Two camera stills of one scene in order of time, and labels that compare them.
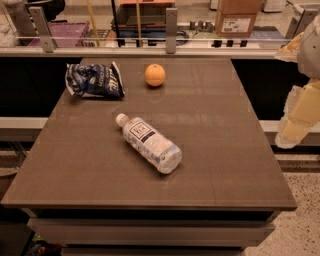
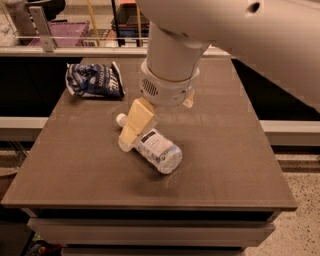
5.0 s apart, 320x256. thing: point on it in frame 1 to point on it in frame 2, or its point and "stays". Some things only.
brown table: [84, 189] stays
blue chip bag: [93, 80] stays
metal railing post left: [42, 27] stays
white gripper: [310, 53] to [166, 91]
